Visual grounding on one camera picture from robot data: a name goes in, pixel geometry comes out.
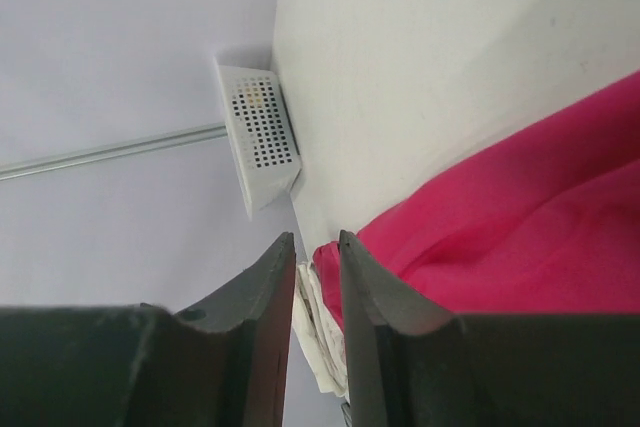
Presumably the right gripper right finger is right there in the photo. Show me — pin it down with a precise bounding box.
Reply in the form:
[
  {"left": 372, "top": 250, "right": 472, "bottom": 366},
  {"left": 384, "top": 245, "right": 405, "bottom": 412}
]
[{"left": 339, "top": 231, "right": 639, "bottom": 426}]

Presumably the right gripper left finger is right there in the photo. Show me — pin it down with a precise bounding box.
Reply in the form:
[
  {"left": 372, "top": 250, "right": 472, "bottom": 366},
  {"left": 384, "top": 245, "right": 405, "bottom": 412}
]
[{"left": 1, "top": 233, "right": 296, "bottom": 426}]

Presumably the pink t shirt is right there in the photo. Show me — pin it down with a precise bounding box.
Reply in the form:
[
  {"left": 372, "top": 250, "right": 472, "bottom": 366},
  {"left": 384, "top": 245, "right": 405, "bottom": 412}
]
[{"left": 312, "top": 68, "right": 640, "bottom": 318}]

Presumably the white t shirt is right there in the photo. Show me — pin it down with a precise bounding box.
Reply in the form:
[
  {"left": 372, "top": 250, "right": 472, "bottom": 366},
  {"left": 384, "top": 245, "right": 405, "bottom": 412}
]
[{"left": 292, "top": 262, "right": 350, "bottom": 402}]

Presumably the white plastic laundry basket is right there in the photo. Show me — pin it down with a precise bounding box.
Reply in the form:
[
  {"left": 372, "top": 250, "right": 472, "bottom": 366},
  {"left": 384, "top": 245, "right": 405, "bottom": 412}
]
[{"left": 216, "top": 64, "right": 302, "bottom": 217}]

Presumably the left aluminium frame post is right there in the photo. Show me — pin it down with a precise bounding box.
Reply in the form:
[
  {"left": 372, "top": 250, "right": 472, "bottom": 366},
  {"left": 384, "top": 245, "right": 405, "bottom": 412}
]
[{"left": 1, "top": 123, "right": 227, "bottom": 181}]

